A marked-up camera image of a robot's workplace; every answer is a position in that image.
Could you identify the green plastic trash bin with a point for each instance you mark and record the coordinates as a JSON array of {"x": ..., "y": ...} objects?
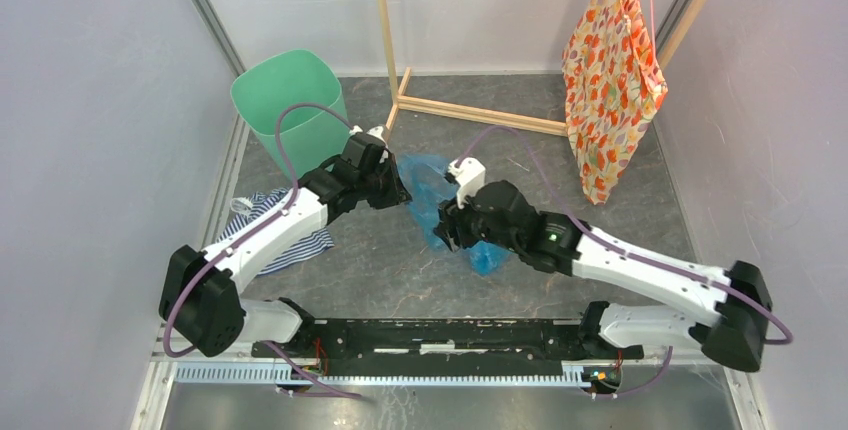
[{"x": 309, "y": 135}]

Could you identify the wooden clothes rack frame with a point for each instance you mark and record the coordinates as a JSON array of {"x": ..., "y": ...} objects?
[{"x": 402, "y": 102}]

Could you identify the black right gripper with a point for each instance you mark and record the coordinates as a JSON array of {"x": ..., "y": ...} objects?
[{"x": 451, "y": 217}]

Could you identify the blue striped cloth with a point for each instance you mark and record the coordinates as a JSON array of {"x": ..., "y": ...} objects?
[{"x": 282, "y": 251}]

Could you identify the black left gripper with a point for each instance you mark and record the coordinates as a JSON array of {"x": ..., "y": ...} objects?
[{"x": 397, "y": 193}]

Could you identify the floral orange cloth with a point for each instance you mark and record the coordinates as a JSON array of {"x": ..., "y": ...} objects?
[{"x": 614, "y": 88}]

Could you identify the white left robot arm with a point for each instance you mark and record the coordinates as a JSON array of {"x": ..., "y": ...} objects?
[{"x": 201, "y": 298}]

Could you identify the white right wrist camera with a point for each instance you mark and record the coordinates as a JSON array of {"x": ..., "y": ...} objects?
[{"x": 469, "y": 175}]

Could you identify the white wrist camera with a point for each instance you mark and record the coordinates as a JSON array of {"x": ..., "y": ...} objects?
[
  {"x": 469, "y": 175},
  {"x": 368, "y": 147}
]

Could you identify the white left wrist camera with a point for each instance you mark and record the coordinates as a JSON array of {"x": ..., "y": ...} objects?
[{"x": 368, "y": 147}]

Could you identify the blue plastic trash bag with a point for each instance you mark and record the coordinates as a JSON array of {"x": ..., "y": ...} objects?
[{"x": 423, "y": 177}]

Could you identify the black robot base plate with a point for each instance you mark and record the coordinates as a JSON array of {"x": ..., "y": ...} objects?
[{"x": 452, "y": 347}]

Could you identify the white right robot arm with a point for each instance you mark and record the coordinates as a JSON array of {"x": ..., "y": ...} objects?
[{"x": 723, "y": 312}]

